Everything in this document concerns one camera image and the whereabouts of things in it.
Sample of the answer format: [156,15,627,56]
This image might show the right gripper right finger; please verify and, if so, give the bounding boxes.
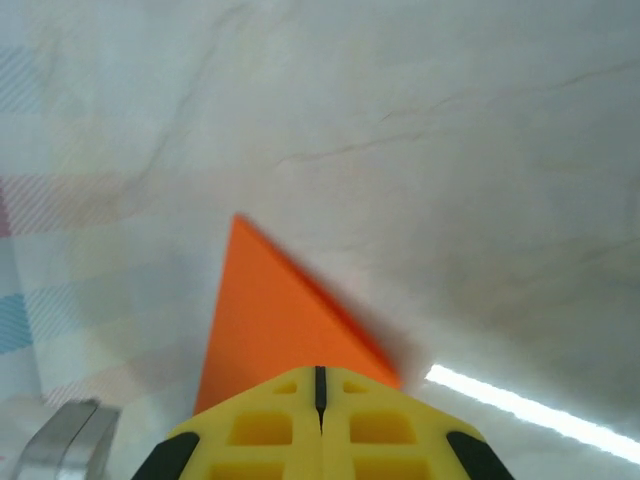
[319,366,516,480]

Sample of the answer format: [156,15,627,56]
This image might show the aluminium side frame bar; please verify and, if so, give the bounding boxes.
[14,398,124,480]

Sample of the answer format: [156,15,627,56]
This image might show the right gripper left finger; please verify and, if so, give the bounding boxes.
[130,366,322,480]

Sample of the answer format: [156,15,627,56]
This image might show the orange paper sheet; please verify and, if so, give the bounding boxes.
[192,212,404,417]

